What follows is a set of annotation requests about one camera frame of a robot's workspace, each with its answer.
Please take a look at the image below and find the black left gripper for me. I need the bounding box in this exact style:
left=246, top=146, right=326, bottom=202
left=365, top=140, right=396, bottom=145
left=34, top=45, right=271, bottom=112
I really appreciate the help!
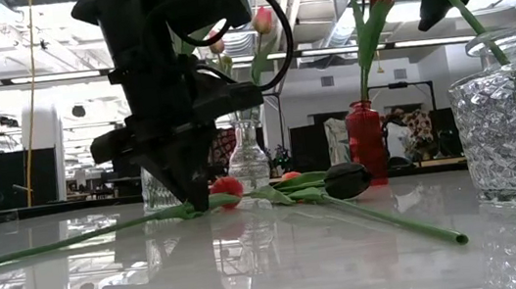
left=70, top=0, right=277, bottom=224

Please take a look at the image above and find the clear ribbed glass jar vase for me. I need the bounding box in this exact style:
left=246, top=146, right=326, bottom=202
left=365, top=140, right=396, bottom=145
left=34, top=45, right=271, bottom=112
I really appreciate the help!
left=139, top=164, right=183, bottom=214

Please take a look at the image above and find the clear bottle-shaped glass vase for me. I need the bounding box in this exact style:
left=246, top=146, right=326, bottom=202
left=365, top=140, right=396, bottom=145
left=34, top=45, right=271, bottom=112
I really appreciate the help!
left=222, top=117, right=273, bottom=196

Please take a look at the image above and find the clear diamond-cut glass vase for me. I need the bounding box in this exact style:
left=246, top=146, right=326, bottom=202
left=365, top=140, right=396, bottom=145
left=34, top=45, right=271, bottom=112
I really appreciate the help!
left=440, top=21, right=516, bottom=217

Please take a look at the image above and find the red ribbed glass vase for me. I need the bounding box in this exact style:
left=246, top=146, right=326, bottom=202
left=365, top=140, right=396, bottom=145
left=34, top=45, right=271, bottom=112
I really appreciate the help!
left=343, top=98, right=391, bottom=188

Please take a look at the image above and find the dark patterned cloth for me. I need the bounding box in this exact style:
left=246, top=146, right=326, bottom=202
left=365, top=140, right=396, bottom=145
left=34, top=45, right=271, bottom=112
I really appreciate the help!
left=214, top=126, right=244, bottom=169
left=404, top=108, right=438, bottom=162

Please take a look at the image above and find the small dark plant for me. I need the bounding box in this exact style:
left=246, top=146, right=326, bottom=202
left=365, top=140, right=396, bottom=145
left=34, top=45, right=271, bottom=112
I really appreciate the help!
left=271, top=142, right=295, bottom=176

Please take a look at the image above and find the black partition panel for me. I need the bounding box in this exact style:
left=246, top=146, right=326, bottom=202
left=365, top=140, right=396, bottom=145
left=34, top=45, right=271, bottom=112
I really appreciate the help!
left=0, top=146, right=63, bottom=212
left=288, top=123, right=334, bottom=175
left=429, top=106, right=465, bottom=159

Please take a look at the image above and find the person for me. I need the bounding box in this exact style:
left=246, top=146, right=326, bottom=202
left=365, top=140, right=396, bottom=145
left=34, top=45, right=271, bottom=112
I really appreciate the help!
left=380, top=111, right=422, bottom=169

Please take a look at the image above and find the long ceiling light strip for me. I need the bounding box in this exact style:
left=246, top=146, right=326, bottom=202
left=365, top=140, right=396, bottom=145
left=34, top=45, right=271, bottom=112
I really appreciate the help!
left=0, top=19, right=478, bottom=101

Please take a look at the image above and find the white and teal cloth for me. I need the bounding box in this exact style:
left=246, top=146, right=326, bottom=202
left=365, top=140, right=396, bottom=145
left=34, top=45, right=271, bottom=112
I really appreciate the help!
left=323, top=116, right=352, bottom=167

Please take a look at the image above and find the black rack frame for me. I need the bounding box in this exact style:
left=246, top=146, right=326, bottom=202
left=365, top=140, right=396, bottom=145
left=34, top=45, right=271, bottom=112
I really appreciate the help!
left=364, top=76, right=438, bottom=120

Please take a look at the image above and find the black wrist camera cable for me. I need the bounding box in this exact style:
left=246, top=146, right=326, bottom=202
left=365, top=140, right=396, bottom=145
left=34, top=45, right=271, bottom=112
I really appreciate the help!
left=164, top=0, right=301, bottom=102

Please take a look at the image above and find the yellow hanging strap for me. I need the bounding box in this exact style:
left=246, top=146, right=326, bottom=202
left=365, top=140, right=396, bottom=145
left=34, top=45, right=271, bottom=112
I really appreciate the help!
left=2, top=0, right=58, bottom=209

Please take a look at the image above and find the black metal table frame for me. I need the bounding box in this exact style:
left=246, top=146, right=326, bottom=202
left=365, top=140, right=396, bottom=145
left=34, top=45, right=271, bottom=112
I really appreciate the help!
left=0, top=152, right=469, bottom=227

